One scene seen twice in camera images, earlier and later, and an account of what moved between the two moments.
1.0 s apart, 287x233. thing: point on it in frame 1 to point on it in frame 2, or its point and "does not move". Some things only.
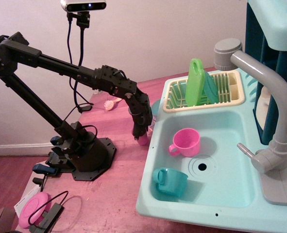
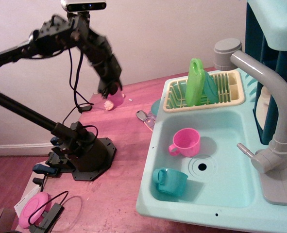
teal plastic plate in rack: x=210 y=89 does not move
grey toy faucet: x=278 y=168 does not move
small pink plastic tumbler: x=143 y=139 to x=117 y=98
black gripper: x=142 y=114 to x=109 y=72
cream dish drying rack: x=229 y=84 does not move
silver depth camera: x=79 y=5 does not move
